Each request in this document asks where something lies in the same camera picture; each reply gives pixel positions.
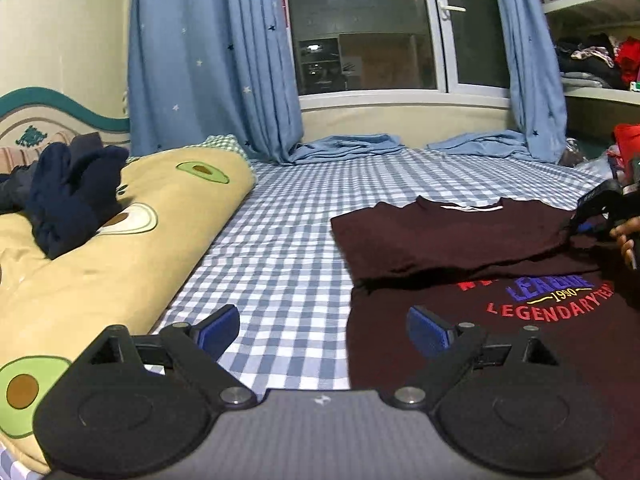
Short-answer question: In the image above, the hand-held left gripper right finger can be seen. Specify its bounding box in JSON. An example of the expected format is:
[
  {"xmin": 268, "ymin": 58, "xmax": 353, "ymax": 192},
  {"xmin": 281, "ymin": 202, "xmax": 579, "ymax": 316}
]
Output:
[{"xmin": 388, "ymin": 306, "xmax": 574, "ymax": 409}]

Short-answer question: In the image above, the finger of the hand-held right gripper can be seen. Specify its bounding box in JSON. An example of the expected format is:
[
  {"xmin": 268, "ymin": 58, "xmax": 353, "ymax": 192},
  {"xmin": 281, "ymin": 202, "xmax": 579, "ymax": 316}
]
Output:
[{"xmin": 569, "ymin": 207, "xmax": 610, "ymax": 236}]

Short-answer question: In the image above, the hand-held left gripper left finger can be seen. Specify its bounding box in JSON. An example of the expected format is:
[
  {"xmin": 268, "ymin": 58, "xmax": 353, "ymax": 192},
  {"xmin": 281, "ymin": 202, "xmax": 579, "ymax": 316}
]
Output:
[{"xmin": 72, "ymin": 304, "xmax": 257, "ymax": 409}]

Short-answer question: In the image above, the maroon printed t-shirt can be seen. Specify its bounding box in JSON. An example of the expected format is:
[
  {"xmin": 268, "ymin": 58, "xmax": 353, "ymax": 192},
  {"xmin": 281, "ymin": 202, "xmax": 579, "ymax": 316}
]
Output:
[{"xmin": 330, "ymin": 196, "xmax": 640, "ymax": 480}]

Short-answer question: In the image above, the clothes pile on shelf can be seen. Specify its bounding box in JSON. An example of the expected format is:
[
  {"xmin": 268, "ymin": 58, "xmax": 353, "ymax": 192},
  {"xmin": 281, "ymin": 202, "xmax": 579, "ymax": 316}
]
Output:
[{"xmin": 555, "ymin": 34, "xmax": 640, "ymax": 92}]

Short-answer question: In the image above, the navy blue clothes pile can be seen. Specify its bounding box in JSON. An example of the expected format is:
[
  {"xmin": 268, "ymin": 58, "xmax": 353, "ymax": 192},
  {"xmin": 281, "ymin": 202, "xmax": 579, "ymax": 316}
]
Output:
[{"xmin": 0, "ymin": 132, "xmax": 131, "ymax": 261}]

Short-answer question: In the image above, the person's right hand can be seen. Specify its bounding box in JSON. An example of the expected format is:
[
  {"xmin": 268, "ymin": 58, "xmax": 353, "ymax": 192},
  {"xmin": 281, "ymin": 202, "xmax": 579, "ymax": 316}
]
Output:
[{"xmin": 610, "ymin": 215, "xmax": 640, "ymax": 272}]

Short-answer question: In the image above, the clear plastic bag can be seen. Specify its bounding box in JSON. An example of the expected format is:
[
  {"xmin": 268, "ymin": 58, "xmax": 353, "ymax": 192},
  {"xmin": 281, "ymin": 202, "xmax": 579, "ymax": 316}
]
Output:
[{"xmin": 559, "ymin": 139, "xmax": 613, "ymax": 173}]

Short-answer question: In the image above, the red bag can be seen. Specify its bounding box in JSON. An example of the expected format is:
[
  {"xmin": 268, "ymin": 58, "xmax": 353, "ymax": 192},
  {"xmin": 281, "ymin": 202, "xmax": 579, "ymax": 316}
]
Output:
[{"xmin": 613, "ymin": 124, "xmax": 640, "ymax": 173}]

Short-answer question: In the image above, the blue checked bed sheet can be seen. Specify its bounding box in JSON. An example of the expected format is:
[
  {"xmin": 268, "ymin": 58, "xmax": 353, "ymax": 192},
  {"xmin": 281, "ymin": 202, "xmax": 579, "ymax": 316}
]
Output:
[{"xmin": 0, "ymin": 145, "xmax": 623, "ymax": 480}]

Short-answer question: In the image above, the yellow avocado print quilt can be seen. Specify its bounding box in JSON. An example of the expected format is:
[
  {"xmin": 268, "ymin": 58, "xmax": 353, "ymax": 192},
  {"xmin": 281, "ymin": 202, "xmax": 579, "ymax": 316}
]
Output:
[{"xmin": 0, "ymin": 145, "xmax": 258, "ymax": 476}]

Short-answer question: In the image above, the blue star print curtain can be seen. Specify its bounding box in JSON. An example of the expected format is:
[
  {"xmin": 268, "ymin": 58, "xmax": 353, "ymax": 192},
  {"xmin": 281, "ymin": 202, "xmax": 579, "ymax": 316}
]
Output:
[
  {"xmin": 127, "ymin": 0, "xmax": 406, "ymax": 166},
  {"xmin": 427, "ymin": 0, "xmax": 568, "ymax": 165}
]

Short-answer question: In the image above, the green checked pillow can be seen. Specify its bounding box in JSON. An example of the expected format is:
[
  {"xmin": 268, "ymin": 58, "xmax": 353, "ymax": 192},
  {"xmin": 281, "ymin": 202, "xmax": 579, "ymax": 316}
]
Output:
[{"xmin": 200, "ymin": 134, "xmax": 258, "ymax": 185}]

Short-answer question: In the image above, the cream shelf unit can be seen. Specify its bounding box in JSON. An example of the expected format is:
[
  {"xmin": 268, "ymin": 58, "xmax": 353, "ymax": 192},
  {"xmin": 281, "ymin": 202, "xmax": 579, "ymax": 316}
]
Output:
[{"xmin": 527, "ymin": 0, "xmax": 640, "ymax": 148}]

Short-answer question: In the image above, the cream and teal headboard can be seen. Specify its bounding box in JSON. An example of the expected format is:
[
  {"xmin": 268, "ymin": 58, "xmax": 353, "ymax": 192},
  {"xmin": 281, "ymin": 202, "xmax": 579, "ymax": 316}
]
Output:
[{"xmin": 0, "ymin": 87, "xmax": 132, "ymax": 163}]

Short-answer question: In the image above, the white framed window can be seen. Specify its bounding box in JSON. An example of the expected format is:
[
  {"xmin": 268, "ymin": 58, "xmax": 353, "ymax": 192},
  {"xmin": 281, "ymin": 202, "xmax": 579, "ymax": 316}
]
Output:
[{"xmin": 277, "ymin": 0, "xmax": 513, "ymax": 111}]

